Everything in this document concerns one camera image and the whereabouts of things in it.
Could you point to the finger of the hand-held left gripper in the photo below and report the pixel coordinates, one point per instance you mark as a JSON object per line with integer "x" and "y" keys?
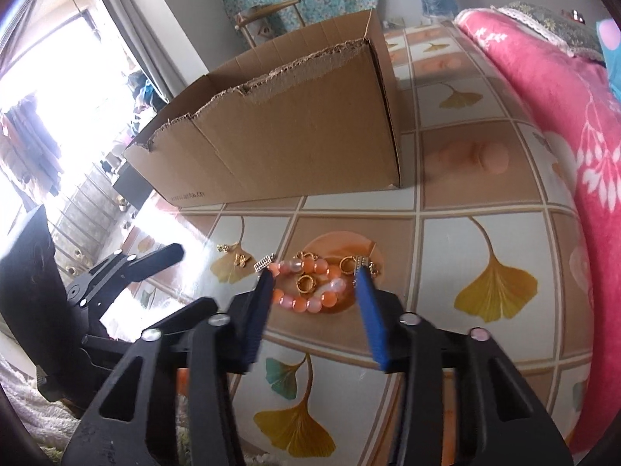
{"x": 145, "y": 264}
{"x": 106, "y": 349}

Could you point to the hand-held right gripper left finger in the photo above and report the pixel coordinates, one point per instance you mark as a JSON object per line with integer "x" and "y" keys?
{"x": 254, "y": 325}

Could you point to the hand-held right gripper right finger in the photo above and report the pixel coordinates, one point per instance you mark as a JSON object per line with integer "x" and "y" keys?
{"x": 376, "y": 325}

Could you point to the silver rhinestone bar earring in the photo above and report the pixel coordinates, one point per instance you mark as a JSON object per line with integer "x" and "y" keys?
{"x": 264, "y": 263}
{"x": 361, "y": 263}

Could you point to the brown cardboard box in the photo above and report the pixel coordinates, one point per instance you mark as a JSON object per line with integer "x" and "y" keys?
{"x": 301, "y": 145}

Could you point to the metal window railing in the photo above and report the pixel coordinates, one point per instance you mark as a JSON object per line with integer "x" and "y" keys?
{"x": 87, "y": 213}

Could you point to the dark cabinet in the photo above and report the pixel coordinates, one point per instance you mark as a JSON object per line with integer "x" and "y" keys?
{"x": 133, "y": 187}

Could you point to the white fluffy blanket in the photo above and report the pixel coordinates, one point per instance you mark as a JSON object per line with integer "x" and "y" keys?
{"x": 29, "y": 422}

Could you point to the hanging clothes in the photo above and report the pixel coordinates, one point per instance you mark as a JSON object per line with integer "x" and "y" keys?
{"x": 29, "y": 150}

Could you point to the patterned vinyl tablecloth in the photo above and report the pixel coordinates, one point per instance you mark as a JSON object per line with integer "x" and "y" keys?
{"x": 475, "y": 189}

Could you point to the pile of clothes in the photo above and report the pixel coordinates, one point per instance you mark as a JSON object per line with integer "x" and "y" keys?
{"x": 145, "y": 92}

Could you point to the grey curtain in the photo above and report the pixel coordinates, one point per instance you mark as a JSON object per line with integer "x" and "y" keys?
{"x": 160, "y": 19}

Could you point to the wooden chair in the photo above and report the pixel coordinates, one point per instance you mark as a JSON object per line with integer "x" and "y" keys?
{"x": 262, "y": 19}

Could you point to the pink floral blanket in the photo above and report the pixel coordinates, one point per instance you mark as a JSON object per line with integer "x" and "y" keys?
{"x": 558, "y": 107}

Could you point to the grey lace-trimmed quilt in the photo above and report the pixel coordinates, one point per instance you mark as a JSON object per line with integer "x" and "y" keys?
{"x": 548, "y": 24}

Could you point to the cyan pillow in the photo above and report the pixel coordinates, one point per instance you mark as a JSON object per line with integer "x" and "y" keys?
{"x": 609, "y": 39}

